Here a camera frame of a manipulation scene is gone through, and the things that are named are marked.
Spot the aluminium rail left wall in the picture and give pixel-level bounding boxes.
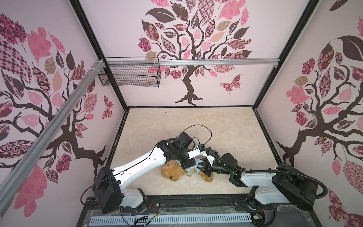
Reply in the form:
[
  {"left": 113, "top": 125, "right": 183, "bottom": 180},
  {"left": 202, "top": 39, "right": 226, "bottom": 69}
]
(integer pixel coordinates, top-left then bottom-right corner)
[{"left": 1, "top": 59, "right": 105, "bottom": 212}]

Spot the black wire basket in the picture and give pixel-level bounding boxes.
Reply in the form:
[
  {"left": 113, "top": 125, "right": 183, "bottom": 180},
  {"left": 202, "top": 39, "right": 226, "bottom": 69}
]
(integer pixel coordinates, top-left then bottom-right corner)
[{"left": 98, "top": 57, "right": 161, "bottom": 88}]

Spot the brown teddy bear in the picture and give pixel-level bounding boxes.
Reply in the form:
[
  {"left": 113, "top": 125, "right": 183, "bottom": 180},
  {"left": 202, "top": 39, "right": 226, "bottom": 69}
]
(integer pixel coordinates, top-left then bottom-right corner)
[{"left": 161, "top": 160, "right": 213, "bottom": 183}]

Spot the aluminium rail wall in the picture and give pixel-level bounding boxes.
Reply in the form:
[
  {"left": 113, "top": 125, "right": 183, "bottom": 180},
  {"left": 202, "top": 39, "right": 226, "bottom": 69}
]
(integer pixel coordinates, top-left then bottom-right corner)
[
  {"left": 1, "top": 59, "right": 105, "bottom": 212},
  {"left": 106, "top": 58, "right": 280, "bottom": 66}
]

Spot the aluminium rail back wall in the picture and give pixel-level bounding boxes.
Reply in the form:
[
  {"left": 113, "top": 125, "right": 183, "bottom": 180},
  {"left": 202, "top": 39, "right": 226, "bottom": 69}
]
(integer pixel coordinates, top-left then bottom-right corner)
[{"left": 106, "top": 58, "right": 280, "bottom": 66}]

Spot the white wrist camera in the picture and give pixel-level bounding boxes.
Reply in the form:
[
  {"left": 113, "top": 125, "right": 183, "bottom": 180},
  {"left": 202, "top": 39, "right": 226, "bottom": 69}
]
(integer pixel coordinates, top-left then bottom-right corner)
[
  {"left": 188, "top": 144, "right": 207, "bottom": 159},
  {"left": 204, "top": 148, "right": 215, "bottom": 166}
]

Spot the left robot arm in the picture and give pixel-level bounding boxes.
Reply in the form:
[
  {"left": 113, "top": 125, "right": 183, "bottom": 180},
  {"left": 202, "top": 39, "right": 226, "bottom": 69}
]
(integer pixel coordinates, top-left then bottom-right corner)
[{"left": 91, "top": 132, "right": 203, "bottom": 214}]

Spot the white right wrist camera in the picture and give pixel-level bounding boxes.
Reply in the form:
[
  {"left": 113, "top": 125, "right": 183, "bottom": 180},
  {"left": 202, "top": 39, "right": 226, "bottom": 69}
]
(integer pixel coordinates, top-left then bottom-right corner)
[{"left": 204, "top": 148, "right": 215, "bottom": 166}]

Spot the light blue bear hoodie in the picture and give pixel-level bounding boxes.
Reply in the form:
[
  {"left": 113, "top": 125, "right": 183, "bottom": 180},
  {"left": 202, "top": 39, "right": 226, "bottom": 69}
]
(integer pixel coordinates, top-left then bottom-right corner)
[{"left": 186, "top": 159, "right": 203, "bottom": 176}]

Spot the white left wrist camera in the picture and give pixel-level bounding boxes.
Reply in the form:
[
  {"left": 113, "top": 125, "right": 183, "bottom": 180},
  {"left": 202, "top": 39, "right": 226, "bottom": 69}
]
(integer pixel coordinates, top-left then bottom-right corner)
[{"left": 188, "top": 144, "right": 207, "bottom": 159}]

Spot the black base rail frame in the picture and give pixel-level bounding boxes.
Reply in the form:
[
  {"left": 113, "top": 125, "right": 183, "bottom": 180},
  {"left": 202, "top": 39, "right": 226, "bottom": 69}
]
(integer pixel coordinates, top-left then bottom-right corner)
[{"left": 76, "top": 194, "right": 322, "bottom": 227}]

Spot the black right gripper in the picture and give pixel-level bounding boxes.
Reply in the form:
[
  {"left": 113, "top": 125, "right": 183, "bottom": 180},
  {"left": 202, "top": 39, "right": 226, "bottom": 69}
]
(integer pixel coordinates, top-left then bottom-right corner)
[{"left": 195, "top": 157, "right": 233, "bottom": 178}]

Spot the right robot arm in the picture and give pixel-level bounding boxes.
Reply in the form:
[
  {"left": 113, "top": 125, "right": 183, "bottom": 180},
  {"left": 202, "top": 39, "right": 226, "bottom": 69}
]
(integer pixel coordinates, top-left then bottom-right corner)
[{"left": 198, "top": 152, "right": 327, "bottom": 211}]

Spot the white slotted cable duct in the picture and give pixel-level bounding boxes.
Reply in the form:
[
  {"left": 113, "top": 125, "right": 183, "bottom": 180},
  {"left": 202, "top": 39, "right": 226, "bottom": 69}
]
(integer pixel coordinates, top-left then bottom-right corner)
[{"left": 88, "top": 213, "right": 252, "bottom": 227}]

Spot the thin black cable left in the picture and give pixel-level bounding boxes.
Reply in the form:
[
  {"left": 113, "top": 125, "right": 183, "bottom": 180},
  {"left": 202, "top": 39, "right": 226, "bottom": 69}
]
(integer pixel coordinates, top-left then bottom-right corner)
[{"left": 182, "top": 124, "right": 213, "bottom": 145}]

